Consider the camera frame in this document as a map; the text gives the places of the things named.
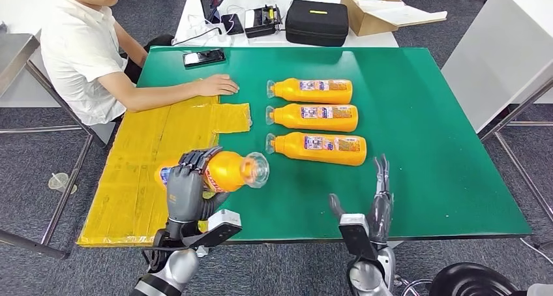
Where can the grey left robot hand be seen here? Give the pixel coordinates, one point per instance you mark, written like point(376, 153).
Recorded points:
point(183, 194)

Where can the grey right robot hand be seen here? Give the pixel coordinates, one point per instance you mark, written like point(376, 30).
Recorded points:
point(380, 216)

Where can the person's right hand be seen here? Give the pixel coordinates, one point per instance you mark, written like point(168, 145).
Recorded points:
point(218, 86)

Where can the orange detergent bottle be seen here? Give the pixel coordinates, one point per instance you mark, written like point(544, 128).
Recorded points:
point(311, 123)
point(311, 156)
point(311, 96)
point(229, 173)

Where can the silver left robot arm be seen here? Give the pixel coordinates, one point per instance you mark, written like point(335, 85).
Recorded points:
point(181, 268)

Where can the person's right forearm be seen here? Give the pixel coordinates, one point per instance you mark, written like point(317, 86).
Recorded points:
point(164, 96)

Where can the black smartphone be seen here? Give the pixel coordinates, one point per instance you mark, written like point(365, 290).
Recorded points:
point(232, 24)
point(204, 58)

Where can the white power strip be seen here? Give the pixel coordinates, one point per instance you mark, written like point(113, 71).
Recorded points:
point(216, 38)

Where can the yellow plastic sheet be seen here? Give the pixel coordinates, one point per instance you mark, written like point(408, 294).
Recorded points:
point(129, 199)

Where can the black label printer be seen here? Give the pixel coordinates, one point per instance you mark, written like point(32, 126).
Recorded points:
point(262, 22)

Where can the black chair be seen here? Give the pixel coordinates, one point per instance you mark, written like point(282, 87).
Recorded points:
point(468, 282)

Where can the black zip case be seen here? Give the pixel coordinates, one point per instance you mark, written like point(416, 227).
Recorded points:
point(316, 25)

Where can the clear plastic cup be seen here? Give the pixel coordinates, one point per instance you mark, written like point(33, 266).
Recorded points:
point(59, 183)

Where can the person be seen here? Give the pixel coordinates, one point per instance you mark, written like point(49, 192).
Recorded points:
point(77, 52)

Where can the brown cardboard box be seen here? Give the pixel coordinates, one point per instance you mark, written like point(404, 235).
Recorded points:
point(368, 24)

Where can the white paper sheet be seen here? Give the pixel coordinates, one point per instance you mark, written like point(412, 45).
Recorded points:
point(399, 13)

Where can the steel table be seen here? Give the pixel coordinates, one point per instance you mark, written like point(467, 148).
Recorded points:
point(13, 52)

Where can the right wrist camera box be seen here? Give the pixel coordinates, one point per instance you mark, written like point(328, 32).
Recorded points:
point(356, 240)

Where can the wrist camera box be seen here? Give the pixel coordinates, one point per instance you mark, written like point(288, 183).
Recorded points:
point(224, 225)
point(356, 240)

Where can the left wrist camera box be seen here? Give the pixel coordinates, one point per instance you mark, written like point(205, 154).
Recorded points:
point(224, 225)

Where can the steel table leg frame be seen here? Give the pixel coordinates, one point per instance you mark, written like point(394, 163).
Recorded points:
point(518, 108)

